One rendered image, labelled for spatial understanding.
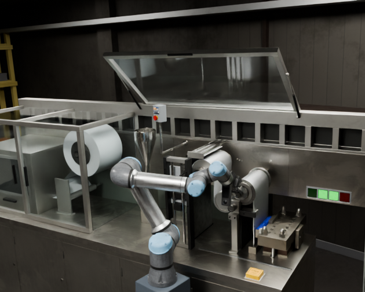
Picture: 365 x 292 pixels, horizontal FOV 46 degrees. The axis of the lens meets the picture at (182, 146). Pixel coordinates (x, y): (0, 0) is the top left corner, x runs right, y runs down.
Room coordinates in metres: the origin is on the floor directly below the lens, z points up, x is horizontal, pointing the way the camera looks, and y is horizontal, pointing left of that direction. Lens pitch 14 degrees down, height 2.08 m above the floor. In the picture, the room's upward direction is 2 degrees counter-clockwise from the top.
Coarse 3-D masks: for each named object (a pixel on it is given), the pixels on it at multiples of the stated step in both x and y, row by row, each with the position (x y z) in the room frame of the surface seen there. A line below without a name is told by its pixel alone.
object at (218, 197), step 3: (219, 192) 2.34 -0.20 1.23; (216, 195) 2.35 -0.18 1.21; (219, 195) 2.34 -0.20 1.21; (231, 195) 2.31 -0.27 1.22; (216, 198) 2.35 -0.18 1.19; (219, 198) 2.34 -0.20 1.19; (231, 198) 2.30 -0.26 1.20; (216, 201) 2.35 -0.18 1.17; (219, 201) 2.34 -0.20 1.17; (216, 204) 2.35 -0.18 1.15; (219, 204) 2.34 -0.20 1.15; (219, 207) 2.34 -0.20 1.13; (222, 207) 2.33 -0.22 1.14; (225, 207) 2.32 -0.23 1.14; (222, 210) 2.33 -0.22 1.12; (225, 210) 2.32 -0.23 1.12
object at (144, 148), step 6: (138, 144) 2.68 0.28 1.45; (144, 144) 2.66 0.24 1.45; (150, 144) 2.68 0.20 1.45; (138, 150) 2.71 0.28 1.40; (144, 150) 2.68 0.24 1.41; (150, 150) 2.69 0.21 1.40; (144, 156) 2.69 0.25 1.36; (150, 156) 2.71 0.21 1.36; (144, 162) 2.71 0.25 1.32; (144, 168) 2.72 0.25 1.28; (150, 192) 2.67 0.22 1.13; (156, 192) 2.73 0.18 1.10; (156, 198) 2.73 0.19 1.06; (144, 216) 2.70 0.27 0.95; (144, 222) 2.70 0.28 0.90
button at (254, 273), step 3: (249, 270) 2.00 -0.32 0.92; (252, 270) 2.00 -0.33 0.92; (255, 270) 2.00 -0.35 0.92; (258, 270) 1.99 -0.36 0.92; (261, 270) 1.99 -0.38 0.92; (246, 273) 1.97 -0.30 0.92; (249, 273) 1.97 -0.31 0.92; (252, 273) 1.96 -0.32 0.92; (255, 273) 1.96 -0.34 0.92; (258, 273) 1.96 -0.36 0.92; (261, 273) 1.97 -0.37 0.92; (246, 276) 1.97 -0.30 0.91; (249, 276) 1.96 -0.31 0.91; (252, 276) 1.95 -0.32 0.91; (255, 276) 1.94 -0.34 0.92; (258, 276) 1.94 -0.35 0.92; (261, 276) 1.97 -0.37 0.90; (255, 279) 1.94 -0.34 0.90; (258, 279) 1.94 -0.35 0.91
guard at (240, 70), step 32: (128, 64) 2.70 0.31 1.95; (160, 64) 2.58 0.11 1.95; (192, 64) 2.47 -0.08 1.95; (224, 64) 2.37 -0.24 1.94; (256, 64) 2.28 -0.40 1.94; (160, 96) 2.89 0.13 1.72; (192, 96) 2.75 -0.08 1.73; (224, 96) 2.63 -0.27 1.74; (256, 96) 2.51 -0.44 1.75; (288, 96) 2.41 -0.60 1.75
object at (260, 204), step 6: (264, 192) 2.38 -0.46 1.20; (258, 198) 2.30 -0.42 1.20; (264, 198) 2.38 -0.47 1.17; (258, 204) 2.30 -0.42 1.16; (264, 204) 2.38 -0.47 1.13; (258, 210) 2.30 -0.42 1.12; (264, 210) 2.38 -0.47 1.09; (258, 216) 2.30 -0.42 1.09; (264, 216) 2.38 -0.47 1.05; (258, 222) 2.30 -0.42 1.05
